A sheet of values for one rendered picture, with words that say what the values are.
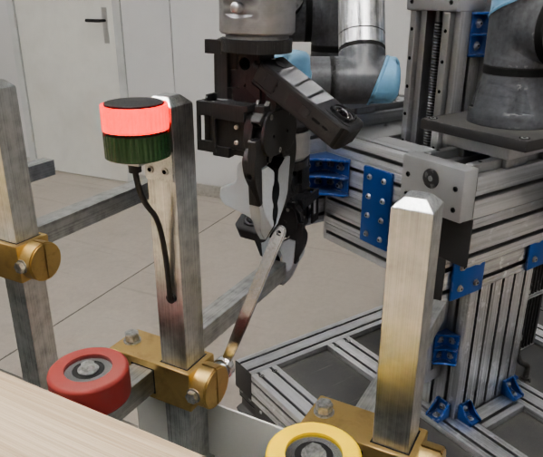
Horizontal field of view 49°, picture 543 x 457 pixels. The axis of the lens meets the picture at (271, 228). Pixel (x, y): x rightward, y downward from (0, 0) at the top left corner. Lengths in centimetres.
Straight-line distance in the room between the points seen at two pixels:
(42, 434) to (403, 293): 34
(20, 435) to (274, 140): 36
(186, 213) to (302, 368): 127
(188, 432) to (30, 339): 26
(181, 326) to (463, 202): 54
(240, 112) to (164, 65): 333
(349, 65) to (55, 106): 375
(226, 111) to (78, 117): 387
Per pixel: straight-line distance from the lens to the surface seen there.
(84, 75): 435
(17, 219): 80
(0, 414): 63
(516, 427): 175
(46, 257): 80
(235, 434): 76
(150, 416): 84
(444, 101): 134
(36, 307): 85
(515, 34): 110
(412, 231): 49
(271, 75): 60
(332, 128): 58
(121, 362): 65
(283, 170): 65
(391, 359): 55
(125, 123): 54
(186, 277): 64
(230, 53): 60
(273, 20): 59
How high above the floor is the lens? 126
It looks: 22 degrees down
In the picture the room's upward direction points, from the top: straight up
